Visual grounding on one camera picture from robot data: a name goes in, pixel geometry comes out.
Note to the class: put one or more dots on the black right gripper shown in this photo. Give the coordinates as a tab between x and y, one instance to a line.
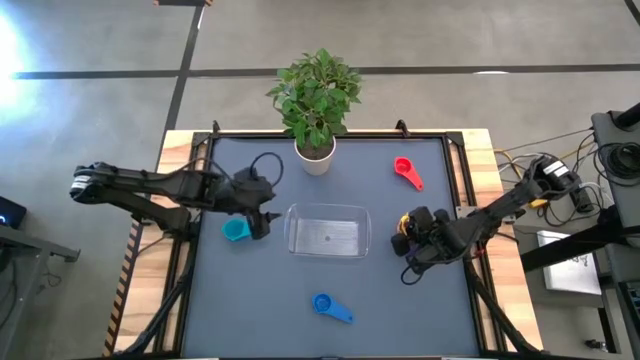
432	237

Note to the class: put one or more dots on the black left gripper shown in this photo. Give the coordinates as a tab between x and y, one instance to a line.
245	192

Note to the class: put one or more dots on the yellow measuring cup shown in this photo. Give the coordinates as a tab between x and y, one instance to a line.
402	223

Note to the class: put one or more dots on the teal measuring cup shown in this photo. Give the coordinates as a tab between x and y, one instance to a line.
235	230

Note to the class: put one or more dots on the red measuring cup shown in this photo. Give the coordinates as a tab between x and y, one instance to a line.
402	166

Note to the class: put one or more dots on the blue measuring cup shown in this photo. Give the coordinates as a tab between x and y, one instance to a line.
325	303

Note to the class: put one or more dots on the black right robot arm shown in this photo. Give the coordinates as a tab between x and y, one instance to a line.
515	197

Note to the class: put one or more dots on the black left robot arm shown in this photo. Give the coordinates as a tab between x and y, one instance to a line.
150	185

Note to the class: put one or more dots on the clear plastic basket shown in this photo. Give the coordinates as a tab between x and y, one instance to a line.
327	235

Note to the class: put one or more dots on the grey-blue table mat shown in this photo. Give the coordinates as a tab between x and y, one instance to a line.
300	280

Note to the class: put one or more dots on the potted plant in white pot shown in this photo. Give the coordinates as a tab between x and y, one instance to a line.
315	100

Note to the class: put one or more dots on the white box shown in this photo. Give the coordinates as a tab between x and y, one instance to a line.
570	265

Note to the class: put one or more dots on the black diagonal beam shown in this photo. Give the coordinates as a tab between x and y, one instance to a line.
575	247

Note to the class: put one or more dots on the black power strip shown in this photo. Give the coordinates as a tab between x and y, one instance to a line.
580	195

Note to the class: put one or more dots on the grey cart table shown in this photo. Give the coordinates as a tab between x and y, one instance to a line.
625	200

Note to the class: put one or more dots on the black pole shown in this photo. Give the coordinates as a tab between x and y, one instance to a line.
629	116

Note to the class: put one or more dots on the grey desk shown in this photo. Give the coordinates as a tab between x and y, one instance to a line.
25	255

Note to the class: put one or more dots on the black device with blue light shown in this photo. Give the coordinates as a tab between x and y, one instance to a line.
10	212

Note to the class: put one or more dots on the black table frame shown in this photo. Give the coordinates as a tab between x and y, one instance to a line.
470	165

